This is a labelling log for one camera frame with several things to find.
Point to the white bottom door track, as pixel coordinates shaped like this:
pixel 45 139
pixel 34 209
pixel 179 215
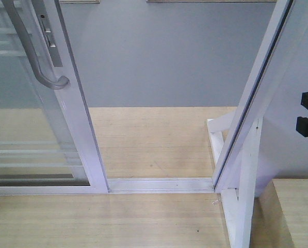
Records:
pixel 160 185

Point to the white door frame post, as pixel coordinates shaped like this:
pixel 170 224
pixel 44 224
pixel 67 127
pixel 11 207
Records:
pixel 272 93

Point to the plywood base platform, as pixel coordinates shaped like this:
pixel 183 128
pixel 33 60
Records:
pixel 135 142

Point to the white triangular support bracket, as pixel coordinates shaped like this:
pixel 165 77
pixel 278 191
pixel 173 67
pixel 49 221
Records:
pixel 238 195

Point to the light wooden box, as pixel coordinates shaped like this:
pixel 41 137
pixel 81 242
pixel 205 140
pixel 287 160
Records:
pixel 285 208

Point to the white sliding glass door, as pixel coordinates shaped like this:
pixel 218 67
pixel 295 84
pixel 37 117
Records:
pixel 47 140

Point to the grey curved door handle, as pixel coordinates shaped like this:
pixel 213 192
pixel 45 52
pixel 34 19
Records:
pixel 30 49

